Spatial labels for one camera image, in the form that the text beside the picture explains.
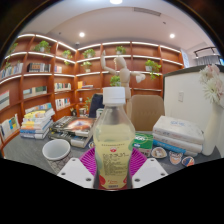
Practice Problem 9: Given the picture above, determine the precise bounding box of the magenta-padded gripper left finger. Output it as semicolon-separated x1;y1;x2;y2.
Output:
56;147;101;190

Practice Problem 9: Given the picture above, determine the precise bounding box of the small green-topped box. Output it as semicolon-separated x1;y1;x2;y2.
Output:
132;132;154;157

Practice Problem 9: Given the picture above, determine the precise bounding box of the dark blue chair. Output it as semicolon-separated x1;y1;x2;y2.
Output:
88;93;106;119

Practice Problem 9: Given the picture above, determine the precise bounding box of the white book stack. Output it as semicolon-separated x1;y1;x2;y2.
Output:
152;115;205;158

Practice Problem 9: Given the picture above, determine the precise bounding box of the ceiling air vent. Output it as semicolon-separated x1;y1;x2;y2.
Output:
133;6;163;17

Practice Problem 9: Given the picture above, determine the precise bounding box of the pink and white flower bouquet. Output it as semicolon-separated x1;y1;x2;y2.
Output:
198;63;224;108

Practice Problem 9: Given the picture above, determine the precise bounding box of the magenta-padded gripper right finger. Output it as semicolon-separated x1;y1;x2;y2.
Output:
127;148;169;190

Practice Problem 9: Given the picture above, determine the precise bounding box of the white mug with triangle pattern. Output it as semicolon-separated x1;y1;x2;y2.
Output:
41;138;72;175

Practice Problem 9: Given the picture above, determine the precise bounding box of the white curtain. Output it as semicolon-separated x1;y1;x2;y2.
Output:
194;54;223;66

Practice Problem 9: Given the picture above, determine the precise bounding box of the colourful book stack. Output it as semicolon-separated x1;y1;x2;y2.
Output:
19;107;56;140

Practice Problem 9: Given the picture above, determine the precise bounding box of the wooden shelf unit with contents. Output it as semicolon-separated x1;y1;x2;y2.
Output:
0;32;186;158

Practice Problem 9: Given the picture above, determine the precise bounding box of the clear bottle with yellow drink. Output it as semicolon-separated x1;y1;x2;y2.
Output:
92;86;136;191

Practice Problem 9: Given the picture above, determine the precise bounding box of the dark book stack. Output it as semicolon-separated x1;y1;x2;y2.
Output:
48;115;97;149

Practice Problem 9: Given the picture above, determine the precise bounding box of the tan chair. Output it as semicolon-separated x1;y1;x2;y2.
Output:
125;94;166;132

